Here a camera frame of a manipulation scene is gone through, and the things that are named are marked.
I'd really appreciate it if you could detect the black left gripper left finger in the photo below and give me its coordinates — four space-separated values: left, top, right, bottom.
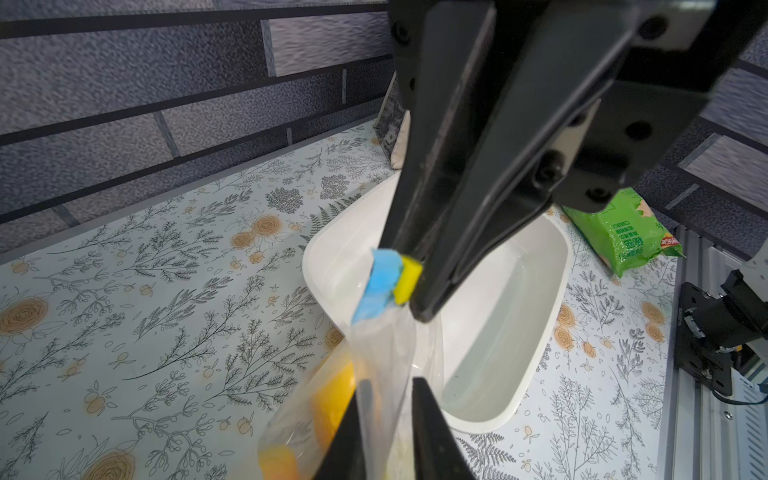
313 392 367 480

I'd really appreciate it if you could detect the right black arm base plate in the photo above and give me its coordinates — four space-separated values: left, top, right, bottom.
674 282 751 397

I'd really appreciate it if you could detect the orange yellow mango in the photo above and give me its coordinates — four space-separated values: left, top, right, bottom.
310 362 356 450

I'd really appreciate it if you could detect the white oval plastic tray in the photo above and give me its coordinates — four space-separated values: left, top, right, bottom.
302 176 572 434

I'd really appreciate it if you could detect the aluminium front rail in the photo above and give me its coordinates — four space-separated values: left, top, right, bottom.
657 226 767 479

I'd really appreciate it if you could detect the beige canvas tote bag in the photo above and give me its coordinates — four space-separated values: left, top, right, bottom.
374 74 411 170

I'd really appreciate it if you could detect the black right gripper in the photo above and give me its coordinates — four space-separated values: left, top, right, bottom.
380 1 767 322

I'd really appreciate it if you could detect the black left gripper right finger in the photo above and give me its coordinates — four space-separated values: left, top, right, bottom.
411 377 475 480

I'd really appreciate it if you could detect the clear blue-zipper zip-top bag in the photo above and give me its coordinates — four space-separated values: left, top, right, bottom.
229 249 442 479

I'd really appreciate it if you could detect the green snack bag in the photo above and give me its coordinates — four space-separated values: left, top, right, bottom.
563 188 684 278

